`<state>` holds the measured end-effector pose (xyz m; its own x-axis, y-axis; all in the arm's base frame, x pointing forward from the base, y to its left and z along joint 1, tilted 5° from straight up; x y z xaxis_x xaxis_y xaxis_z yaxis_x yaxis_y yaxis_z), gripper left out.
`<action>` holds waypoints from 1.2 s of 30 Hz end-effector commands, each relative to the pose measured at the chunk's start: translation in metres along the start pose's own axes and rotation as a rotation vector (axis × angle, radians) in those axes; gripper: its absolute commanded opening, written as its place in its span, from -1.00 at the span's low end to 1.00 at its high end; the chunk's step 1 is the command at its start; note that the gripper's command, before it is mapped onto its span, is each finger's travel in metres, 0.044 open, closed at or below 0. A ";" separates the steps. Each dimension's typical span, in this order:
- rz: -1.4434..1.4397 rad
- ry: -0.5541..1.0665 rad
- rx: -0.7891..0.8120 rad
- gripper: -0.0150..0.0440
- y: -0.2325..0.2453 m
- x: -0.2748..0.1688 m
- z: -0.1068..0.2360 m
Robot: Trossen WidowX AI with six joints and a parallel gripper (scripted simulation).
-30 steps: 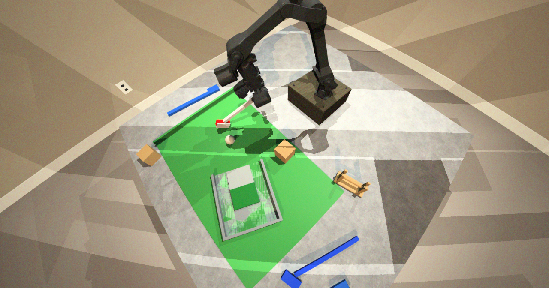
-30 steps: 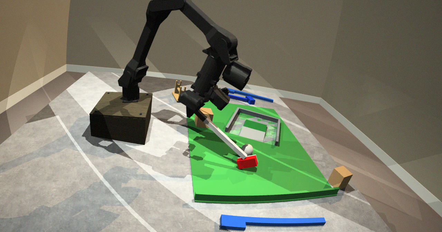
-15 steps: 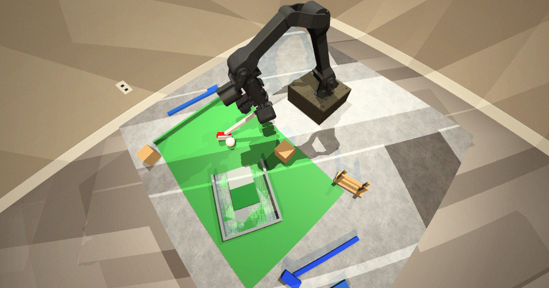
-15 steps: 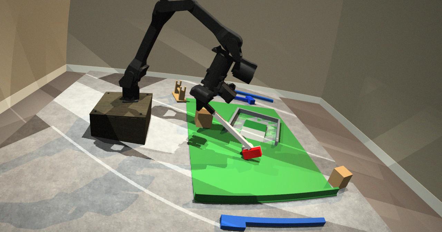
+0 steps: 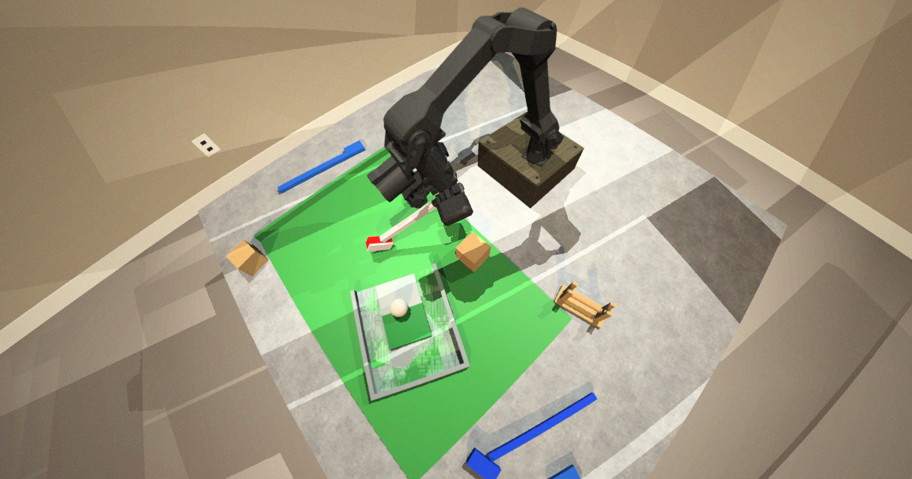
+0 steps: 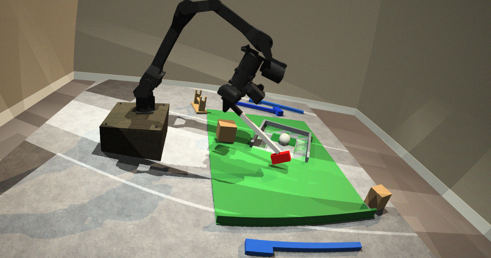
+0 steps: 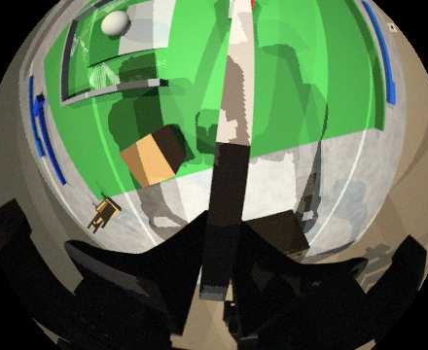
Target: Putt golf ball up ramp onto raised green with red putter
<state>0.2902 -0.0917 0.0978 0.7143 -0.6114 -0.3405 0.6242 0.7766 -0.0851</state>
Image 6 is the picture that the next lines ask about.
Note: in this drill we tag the white ball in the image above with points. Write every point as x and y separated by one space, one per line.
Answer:
284 138

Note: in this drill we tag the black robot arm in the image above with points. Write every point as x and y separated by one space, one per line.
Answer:
271 68

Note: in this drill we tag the green putting mat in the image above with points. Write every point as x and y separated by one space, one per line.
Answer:
244 180

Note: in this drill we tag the brown cube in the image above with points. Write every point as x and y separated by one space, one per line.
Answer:
377 197
226 130

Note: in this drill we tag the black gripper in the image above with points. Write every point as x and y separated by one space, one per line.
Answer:
232 93

